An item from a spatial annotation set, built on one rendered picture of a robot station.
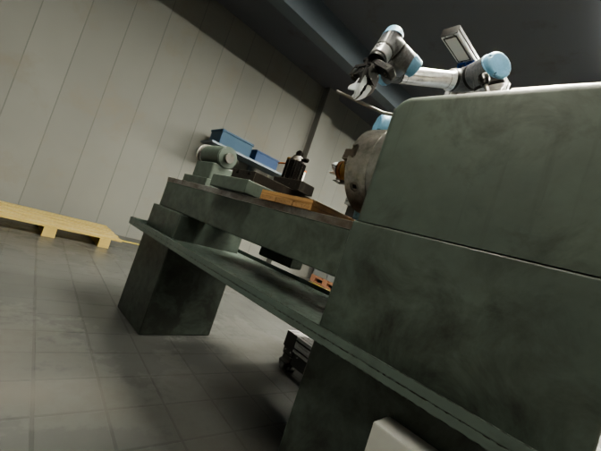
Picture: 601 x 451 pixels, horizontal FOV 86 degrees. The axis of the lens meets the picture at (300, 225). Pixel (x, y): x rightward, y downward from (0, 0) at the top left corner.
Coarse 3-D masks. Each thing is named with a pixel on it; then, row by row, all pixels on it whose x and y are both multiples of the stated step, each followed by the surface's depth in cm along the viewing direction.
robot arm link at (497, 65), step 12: (480, 60) 134; (492, 60) 129; (504, 60) 131; (468, 72) 139; (480, 72) 134; (492, 72) 130; (504, 72) 131; (468, 84) 142; (492, 84) 132; (504, 84) 134
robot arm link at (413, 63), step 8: (408, 48) 122; (400, 56) 123; (408, 56) 122; (416, 56) 123; (392, 64) 130; (400, 64) 125; (408, 64) 124; (416, 64) 124; (400, 72) 129; (408, 72) 126
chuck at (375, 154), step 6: (384, 138) 105; (378, 144) 104; (372, 150) 104; (378, 150) 103; (372, 156) 104; (378, 156) 102; (372, 162) 103; (372, 168) 103; (366, 174) 105; (372, 174) 103; (366, 180) 105; (366, 186) 106; (366, 192) 107
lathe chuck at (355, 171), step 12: (372, 132) 111; (384, 132) 108; (360, 144) 109; (372, 144) 106; (348, 156) 110; (360, 156) 107; (348, 168) 110; (360, 168) 106; (348, 180) 110; (360, 180) 107; (348, 192) 113; (360, 192) 108; (360, 204) 112
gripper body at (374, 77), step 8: (368, 56) 121; (376, 56) 119; (384, 56) 118; (360, 64) 118; (368, 64) 116; (352, 72) 118; (368, 72) 115; (376, 72) 117; (352, 80) 120; (368, 80) 117; (376, 80) 118
